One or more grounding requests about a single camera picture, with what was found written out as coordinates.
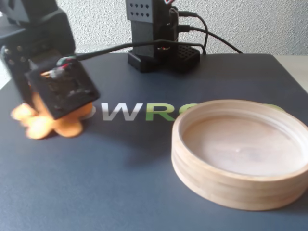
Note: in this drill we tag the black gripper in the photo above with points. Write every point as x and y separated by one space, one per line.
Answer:
15 61

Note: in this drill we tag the orange octopus plush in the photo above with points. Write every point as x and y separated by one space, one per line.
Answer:
67 125

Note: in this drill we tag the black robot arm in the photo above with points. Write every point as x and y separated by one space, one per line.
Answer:
142 31

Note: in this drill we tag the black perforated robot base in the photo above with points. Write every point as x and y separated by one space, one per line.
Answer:
187 57

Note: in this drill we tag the round wooden box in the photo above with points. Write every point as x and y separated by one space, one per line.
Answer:
240 190

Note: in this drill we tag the dark blue printed mat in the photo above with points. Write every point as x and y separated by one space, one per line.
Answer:
120 173

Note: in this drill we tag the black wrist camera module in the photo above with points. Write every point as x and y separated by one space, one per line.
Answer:
65 93

